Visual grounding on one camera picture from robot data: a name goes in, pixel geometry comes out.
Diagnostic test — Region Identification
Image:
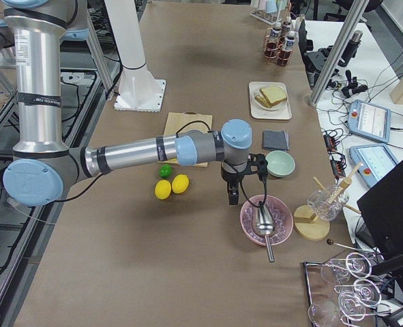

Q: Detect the black monitor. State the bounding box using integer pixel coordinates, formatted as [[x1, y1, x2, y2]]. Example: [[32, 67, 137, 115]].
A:
[[357, 160, 403, 258]]

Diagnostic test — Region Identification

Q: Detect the wooden mug tree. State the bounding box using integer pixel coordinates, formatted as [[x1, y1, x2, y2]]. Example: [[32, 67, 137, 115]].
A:
[[293, 162, 362, 240]]

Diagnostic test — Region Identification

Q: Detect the mint green bowl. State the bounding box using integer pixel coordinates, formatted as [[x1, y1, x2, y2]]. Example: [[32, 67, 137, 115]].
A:
[[265, 151, 296, 178]]

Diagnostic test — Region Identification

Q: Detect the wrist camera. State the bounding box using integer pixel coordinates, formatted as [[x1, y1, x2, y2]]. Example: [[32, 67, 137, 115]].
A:
[[248, 153, 268, 182]]

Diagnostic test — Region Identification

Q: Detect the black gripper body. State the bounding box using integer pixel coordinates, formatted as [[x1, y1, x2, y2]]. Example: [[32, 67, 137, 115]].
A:
[[221, 160, 249, 184]]

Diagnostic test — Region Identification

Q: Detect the wooden cutting board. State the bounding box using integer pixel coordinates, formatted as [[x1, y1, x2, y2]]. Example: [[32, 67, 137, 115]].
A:
[[158, 112, 213, 168]]

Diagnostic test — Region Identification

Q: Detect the steel scoop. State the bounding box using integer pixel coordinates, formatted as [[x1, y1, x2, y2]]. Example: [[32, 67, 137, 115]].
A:
[[252, 201, 275, 263]]

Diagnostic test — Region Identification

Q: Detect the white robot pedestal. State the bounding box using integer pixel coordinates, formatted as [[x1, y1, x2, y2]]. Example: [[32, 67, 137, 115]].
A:
[[106, 1, 166, 112]]

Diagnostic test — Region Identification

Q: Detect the green lime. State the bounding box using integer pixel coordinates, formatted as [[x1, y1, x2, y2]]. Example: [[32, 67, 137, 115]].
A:
[[159, 163, 173, 178]]

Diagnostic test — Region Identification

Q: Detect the copper wire bottle rack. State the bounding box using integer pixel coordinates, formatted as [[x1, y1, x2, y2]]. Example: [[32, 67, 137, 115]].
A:
[[263, 19, 297, 67]]

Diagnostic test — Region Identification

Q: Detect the bread slice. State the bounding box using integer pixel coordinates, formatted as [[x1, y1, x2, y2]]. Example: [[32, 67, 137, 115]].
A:
[[259, 86, 287, 107], [254, 94, 272, 108]]

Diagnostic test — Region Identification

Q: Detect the cream rabbit tray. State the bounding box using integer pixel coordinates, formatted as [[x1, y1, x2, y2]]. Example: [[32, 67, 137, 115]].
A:
[[248, 82, 292, 121]]

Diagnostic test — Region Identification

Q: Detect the tea bottle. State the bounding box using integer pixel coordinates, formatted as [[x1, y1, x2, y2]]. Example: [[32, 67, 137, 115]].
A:
[[277, 31, 295, 67], [264, 22, 282, 59], [281, 16, 292, 37]]

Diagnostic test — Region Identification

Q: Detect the yellow lemon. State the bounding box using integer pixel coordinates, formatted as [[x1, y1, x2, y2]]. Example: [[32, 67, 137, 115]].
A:
[[154, 180, 172, 200], [171, 174, 190, 194]]

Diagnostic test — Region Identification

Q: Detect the grey folded cloth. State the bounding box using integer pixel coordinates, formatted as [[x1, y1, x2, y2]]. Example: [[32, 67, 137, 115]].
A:
[[262, 129, 289, 151]]

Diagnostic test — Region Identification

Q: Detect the blue teach pendant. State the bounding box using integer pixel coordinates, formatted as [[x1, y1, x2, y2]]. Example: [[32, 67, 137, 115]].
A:
[[349, 143, 399, 187], [347, 100, 391, 143]]

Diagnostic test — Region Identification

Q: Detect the glass mug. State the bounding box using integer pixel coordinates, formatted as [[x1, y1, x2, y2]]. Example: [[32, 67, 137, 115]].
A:
[[307, 185, 350, 221]]

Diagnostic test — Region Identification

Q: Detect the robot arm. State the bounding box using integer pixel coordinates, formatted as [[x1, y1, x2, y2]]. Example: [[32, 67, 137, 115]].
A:
[[3, 1, 255, 206]]

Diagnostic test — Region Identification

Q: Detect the aluminium frame post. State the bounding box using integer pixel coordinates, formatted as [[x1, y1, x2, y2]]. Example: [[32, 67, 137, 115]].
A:
[[309, 0, 369, 107]]

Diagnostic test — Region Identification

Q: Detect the pink bowl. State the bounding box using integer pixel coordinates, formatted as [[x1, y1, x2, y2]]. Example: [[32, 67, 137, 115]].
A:
[[240, 195, 293, 246]]

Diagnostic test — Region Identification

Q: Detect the wine glass rack tray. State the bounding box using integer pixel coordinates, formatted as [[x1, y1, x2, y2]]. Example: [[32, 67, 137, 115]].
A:
[[303, 251, 403, 326]]

